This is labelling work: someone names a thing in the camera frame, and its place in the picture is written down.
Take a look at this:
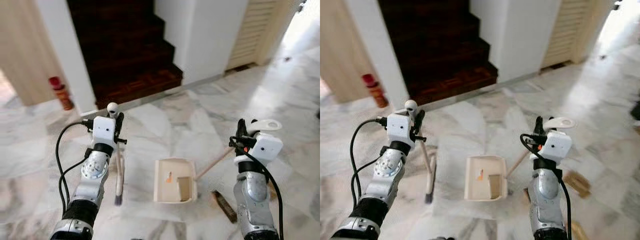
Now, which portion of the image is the light wooden door panel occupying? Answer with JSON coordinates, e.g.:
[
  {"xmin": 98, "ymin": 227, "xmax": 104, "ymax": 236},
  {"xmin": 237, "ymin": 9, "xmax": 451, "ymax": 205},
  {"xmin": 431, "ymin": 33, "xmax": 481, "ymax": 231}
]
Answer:
[
  {"xmin": 0, "ymin": 0, "xmax": 57, "ymax": 107},
  {"xmin": 320, "ymin": 0, "xmax": 373, "ymax": 104}
]

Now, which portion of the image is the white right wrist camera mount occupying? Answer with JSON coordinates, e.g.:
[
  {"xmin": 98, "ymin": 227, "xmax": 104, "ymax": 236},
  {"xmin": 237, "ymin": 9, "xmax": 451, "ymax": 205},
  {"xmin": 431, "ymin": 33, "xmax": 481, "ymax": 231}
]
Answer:
[
  {"xmin": 234, "ymin": 118, "xmax": 284, "ymax": 167},
  {"xmin": 531, "ymin": 116, "xmax": 576, "ymax": 162}
]

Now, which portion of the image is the beige broom with white knob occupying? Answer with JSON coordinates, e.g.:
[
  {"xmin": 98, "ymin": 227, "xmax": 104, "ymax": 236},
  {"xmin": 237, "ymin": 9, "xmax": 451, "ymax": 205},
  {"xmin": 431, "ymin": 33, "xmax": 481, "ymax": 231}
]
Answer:
[
  {"xmin": 106, "ymin": 102, "xmax": 126, "ymax": 207},
  {"xmin": 404, "ymin": 99, "xmax": 437, "ymax": 205}
]

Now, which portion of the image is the red canister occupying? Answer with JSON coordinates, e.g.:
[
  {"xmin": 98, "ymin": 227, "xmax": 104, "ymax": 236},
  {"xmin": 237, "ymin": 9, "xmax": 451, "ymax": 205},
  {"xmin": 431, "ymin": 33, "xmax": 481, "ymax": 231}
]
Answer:
[
  {"xmin": 362, "ymin": 73, "xmax": 389, "ymax": 109},
  {"xmin": 48, "ymin": 76, "xmax": 75, "ymax": 111}
]

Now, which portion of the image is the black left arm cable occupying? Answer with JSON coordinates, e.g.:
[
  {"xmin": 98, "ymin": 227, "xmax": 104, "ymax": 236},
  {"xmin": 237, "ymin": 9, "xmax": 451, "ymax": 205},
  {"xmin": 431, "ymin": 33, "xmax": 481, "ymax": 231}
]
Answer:
[
  {"xmin": 349, "ymin": 118, "xmax": 389, "ymax": 211},
  {"xmin": 54, "ymin": 120, "xmax": 96, "ymax": 217}
]

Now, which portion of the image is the beige louvered door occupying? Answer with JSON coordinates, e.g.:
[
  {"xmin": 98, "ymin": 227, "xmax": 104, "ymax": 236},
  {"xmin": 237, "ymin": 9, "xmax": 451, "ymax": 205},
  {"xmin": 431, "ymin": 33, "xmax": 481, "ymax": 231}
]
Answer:
[
  {"xmin": 226, "ymin": 0, "xmax": 296, "ymax": 72},
  {"xmin": 540, "ymin": 0, "xmax": 613, "ymax": 71}
]

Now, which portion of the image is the dark wooden staircase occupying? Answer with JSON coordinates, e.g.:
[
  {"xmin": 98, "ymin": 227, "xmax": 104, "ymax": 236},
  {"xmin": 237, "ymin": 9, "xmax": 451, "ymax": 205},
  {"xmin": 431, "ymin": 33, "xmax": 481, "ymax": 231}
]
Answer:
[
  {"xmin": 377, "ymin": 0, "xmax": 499, "ymax": 107},
  {"xmin": 66, "ymin": 0, "xmax": 184, "ymax": 110}
]

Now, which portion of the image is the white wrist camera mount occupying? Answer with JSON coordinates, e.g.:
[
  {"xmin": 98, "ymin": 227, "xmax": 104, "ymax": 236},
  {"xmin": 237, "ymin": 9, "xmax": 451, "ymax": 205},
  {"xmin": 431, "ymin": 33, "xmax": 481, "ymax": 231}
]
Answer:
[
  {"xmin": 234, "ymin": 118, "xmax": 284, "ymax": 167},
  {"xmin": 531, "ymin": 116, "xmax": 576, "ymax": 162},
  {"xmin": 386, "ymin": 113, "xmax": 414, "ymax": 146},
  {"xmin": 92, "ymin": 116, "xmax": 119, "ymax": 147}
]

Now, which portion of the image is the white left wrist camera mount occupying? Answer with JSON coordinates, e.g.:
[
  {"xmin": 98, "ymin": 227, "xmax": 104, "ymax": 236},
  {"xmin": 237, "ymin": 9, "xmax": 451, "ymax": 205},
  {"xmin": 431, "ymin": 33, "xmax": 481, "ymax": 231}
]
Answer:
[
  {"xmin": 386, "ymin": 113, "xmax": 414, "ymax": 146},
  {"xmin": 92, "ymin": 116, "xmax": 119, "ymax": 147}
]

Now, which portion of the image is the beige dustpan with wooden handle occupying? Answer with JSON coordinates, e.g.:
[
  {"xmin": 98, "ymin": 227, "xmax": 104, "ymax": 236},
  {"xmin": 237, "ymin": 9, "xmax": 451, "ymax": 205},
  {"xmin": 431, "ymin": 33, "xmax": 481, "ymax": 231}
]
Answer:
[
  {"xmin": 464, "ymin": 150, "xmax": 530, "ymax": 202},
  {"xmin": 153, "ymin": 147, "xmax": 234, "ymax": 204}
]

